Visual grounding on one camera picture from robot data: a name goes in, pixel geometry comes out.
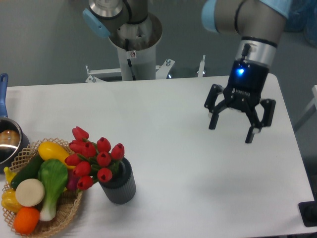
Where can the white furniture frame right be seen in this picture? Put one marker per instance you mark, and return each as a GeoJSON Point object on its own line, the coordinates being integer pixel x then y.
{"type": "Point", "coordinates": [308, 111]}

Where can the red tulip bouquet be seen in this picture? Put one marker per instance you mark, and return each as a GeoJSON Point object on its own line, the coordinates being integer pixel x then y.
{"type": "Point", "coordinates": [93, 161]}

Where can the woven wicker basket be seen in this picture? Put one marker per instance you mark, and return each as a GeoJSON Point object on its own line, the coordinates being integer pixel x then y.
{"type": "Point", "coordinates": [67, 204]}

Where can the yellow bell pepper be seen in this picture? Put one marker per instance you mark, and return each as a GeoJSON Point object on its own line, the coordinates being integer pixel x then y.
{"type": "Point", "coordinates": [9, 201]}

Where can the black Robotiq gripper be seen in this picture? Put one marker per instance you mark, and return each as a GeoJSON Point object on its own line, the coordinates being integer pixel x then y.
{"type": "Point", "coordinates": [245, 86]}

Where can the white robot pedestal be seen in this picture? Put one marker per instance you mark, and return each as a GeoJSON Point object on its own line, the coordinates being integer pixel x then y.
{"type": "Point", "coordinates": [138, 41]}

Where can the blue handled saucepan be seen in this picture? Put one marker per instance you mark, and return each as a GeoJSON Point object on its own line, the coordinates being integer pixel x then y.
{"type": "Point", "coordinates": [12, 138]}

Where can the white metal base frame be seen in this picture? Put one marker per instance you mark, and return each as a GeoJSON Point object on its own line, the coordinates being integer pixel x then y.
{"type": "Point", "coordinates": [132, 71]}

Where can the blue plastic bag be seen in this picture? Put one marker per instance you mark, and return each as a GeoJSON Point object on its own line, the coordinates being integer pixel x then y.
{"type": "Point", "coordinates": [303, 18]}

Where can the dark grey ribbed vase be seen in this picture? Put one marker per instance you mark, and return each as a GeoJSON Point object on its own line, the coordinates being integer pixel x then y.
{"type": "Point", "coordinates": [122, 188]}

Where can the green cucumber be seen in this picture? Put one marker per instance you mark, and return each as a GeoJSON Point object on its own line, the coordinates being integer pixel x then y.
{"type": "Point", "coordinates": [30, 171]}

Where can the black device at table edge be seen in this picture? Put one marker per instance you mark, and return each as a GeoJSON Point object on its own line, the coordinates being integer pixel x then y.
{"type": "Point", "coordinates": [308, 211]}

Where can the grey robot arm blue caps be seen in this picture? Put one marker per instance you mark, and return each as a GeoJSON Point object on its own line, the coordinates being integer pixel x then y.
{"type": "Point", "coordinates": [260, 24]}

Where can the green bok choy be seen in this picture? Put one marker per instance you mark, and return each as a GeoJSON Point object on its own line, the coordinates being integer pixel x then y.
{"type": "Point", "coordinates": [53, 175]}

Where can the orange fruit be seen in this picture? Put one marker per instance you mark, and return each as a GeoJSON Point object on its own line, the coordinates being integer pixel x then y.
{"type": "Point", "coordinates": [26, 220]}

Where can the yellow squash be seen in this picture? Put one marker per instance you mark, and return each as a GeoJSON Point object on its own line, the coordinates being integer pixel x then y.
{"type": "Point", "coordinates": [50, 150]}

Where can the purple red radish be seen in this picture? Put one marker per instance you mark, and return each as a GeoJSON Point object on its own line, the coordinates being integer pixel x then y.
{"type": "Point", "coordinates": [72, 181]}

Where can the round beige bun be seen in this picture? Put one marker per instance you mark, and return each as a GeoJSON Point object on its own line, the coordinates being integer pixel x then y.
{"type": "Point", "coordinates": [30, 192]}

